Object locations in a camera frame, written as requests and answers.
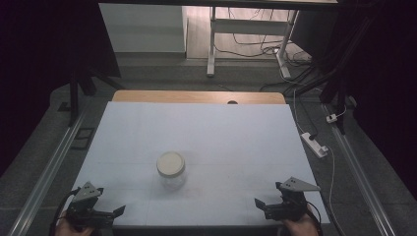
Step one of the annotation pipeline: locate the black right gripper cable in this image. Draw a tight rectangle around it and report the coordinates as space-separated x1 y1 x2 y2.
306 201 325 236

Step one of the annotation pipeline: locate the white desk frame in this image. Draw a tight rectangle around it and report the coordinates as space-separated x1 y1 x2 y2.
206 6 300 80

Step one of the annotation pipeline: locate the person's right hand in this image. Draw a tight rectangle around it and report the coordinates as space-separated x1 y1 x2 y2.
283 205 320 236

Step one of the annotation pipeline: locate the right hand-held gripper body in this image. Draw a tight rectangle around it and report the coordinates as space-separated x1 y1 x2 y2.
264 176 322 220

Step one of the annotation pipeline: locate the dark curtain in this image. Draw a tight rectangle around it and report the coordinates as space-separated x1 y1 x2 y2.
291 0 417 201
0 0 122 178

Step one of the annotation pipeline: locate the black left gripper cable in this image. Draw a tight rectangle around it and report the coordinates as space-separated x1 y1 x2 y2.
48 187 82 236

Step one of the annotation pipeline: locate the white power strip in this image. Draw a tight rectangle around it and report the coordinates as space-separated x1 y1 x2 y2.
300 132 329 159

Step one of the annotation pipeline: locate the tangle of floor cables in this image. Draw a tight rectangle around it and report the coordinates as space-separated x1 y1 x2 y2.
214 8 328 96

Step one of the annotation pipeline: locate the thin white cable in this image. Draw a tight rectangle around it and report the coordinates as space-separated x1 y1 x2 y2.
292 88 349 236

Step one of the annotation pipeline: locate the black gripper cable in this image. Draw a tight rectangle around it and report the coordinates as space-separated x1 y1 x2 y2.
48 187 82 236
306 201 325 236

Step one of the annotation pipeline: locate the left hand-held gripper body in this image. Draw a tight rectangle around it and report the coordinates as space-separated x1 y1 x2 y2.
67 181 116 230

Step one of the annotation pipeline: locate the white panel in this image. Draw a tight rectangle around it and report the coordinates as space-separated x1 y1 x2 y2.
98 3 189 54

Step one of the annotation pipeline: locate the black rectangular floor frame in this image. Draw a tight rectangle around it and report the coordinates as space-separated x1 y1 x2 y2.
70 127 96 151

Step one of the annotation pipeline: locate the clear glass jar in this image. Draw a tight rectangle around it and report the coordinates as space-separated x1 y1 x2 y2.
156 150 188 192

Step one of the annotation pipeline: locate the aluminium floor rail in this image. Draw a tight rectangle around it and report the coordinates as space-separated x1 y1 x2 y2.
323 104 396 236
8 109 89 236

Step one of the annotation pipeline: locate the person's left hand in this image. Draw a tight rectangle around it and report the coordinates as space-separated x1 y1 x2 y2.
56 210 94 236

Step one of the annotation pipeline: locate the wooden table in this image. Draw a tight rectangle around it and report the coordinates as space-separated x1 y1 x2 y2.
111 90 287 105

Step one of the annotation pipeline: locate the white table sheet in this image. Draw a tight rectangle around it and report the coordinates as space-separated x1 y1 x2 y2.
56 101 330 228

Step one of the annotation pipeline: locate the cream round jar lid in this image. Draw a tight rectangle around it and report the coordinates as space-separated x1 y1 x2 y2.
156 150 186 179

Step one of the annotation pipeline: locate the black metal stand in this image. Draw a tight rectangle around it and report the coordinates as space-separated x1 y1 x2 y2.
67 65 126 128
319 19 375 136

